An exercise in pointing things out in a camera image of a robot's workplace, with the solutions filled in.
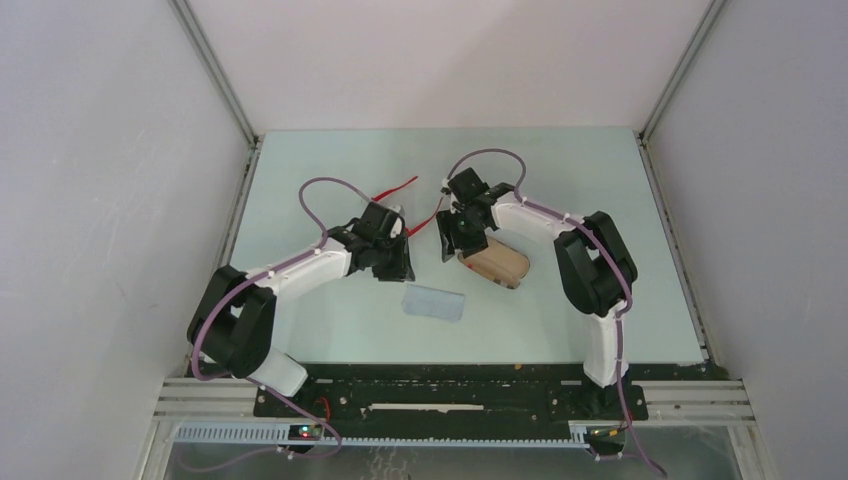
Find light blue cleaning cloth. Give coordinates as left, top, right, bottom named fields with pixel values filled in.
left=401, top=284, right=465, bottom=322

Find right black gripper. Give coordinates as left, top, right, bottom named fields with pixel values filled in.
left=436, top=206, right=491, bottom=261

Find aluminium frame post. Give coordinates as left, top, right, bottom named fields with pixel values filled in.
left=168, top=0, right=259, bottom=149
left=637, top=0, right=731, bottom=145

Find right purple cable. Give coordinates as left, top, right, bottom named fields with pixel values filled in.
left=442, top=148, right=667, bottom=478

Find brown plaid glasses case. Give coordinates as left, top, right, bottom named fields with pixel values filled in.
left=457, top=236, right=531, bottom=290

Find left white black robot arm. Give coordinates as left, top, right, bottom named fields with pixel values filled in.
left=187, top=202, right=415, bottom=417

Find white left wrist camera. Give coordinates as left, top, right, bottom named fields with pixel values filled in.
left=389, top=205, right=405, bottom=238

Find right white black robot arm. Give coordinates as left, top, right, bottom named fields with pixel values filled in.
left=435, top=168, right=638, bottom=418

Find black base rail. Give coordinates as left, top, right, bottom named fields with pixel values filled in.
left=185, top=360, right=730, bottom=442

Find white slotted cable duct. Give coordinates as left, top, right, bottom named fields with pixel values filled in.
left=173, top=422, right=589, bottom=449

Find right aluminium frame post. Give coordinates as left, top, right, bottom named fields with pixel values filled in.
left=637, top=0, right=731, bottom=145

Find red sunglasses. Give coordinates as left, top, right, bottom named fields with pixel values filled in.
left=371, top=175, right=444, bottom=237

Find left aluminium frame post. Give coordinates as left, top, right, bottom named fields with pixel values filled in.
left=168, top=0, right=259, bottom=149

